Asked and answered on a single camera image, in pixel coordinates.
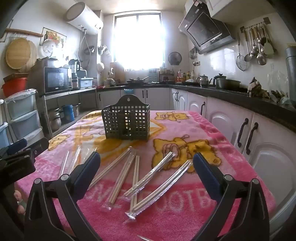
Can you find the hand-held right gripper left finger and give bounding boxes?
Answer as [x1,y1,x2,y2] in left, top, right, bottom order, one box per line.
[24,152,109,241]

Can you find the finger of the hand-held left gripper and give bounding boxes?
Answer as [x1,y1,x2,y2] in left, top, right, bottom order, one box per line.
[6,138,28,155]
[23,138,50,157]

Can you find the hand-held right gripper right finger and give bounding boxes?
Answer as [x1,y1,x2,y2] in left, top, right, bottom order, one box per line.
[193,152,270,241]

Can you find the pile of chopstick packets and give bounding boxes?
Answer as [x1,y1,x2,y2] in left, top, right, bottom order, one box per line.
[58,146,194,241]

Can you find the dark green utensil basket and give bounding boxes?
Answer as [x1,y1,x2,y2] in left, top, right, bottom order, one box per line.
[101,94,151,142]

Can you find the person's left hand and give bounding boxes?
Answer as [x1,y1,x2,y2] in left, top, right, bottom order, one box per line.
[13,189,26,214]

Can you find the plastic drawer unit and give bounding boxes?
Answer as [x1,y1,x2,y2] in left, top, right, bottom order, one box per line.
[0,89,45,149]

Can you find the steel stock pot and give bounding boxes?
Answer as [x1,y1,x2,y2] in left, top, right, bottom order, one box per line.
[47,108,63,131]

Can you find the blue pot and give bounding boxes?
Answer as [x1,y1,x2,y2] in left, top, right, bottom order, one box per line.
[62,104,75,122]

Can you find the pink printed blanket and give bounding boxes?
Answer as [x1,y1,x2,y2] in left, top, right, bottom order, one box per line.
[15,110,277,241]

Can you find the white base cabinets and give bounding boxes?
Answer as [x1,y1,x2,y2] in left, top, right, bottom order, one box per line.
[97,88,296,234]

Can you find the red plastic bucket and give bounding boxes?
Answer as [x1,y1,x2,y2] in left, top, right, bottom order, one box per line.
[1,77,29,98]

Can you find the metal storage shelf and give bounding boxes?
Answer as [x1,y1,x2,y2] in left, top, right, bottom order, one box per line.
[37,87,98,140]

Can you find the black microwave oven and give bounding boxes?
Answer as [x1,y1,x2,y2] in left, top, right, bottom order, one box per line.
[43,66,70,94]

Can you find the grey plastic box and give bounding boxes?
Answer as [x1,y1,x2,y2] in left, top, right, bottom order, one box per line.
[78,77,94,90]

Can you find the black blender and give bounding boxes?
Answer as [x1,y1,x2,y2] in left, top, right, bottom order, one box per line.
[69,59,82,90]

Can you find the black kitchen countertop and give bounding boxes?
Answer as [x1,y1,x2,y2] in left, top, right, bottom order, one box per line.
[97,81,296,133]

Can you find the round bamboo tray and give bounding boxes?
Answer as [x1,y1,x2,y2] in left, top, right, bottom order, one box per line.
[6,37,38,73]

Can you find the steel cooking pot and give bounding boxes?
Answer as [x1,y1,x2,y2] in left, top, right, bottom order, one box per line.
[215,79,241,90]

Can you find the metal kettle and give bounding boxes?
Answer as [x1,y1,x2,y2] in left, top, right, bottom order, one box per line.
[196,74,213,88]

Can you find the dark pot with lid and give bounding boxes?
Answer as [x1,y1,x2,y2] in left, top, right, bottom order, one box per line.
[213,73,227,88]

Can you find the crumpled plastic bag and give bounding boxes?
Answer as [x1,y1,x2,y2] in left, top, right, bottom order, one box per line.
[248,77,270,99]

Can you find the group of condiment bottles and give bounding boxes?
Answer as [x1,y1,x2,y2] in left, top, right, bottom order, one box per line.
[177,69,195,83]

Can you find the black frying pan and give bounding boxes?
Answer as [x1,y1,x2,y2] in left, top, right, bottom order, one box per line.
[126,76,150,84]

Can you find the wooden cutting board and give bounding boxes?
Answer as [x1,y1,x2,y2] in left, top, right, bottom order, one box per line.
[110,61,125,80]

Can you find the wooden rolling pin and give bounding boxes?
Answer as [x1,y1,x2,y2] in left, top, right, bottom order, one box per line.
[5,28,44,38]

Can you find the metal ladle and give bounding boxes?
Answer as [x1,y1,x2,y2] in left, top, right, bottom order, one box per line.
[244,30,253,62]

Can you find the large metal spoon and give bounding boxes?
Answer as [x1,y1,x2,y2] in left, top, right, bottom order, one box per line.
[254,27,267,66]

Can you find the kitchen window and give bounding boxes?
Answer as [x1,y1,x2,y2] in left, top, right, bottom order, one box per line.
[113,13,167,71]

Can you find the white water heater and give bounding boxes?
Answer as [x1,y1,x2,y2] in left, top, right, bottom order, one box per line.
[65,2,104,36]

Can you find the pale spatula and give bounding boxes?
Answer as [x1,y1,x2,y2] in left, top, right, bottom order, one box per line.
[263,23,277,55]

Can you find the black range hood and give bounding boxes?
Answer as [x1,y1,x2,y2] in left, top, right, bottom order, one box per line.
[178,0,236,55]

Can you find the water heater hose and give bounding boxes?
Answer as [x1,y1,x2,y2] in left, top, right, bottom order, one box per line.
[78,27,96,68]

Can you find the fruit wall poster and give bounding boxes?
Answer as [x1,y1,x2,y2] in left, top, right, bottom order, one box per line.
[42,27,68,47]

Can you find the white wall caddy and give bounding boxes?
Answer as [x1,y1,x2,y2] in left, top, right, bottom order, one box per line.
[97,44,110,55]

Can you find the small wall fan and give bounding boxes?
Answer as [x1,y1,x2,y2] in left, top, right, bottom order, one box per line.
[168,51,183,66]

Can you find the metal duct pipe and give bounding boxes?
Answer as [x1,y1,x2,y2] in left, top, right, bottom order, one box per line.
[285,43,296,109]

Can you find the utensil hanging rail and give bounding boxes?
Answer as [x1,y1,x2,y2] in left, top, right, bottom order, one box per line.
[239,17,271,33]

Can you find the white wall cabinet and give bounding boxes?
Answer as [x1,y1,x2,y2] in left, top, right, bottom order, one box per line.
[205,0,279,24]

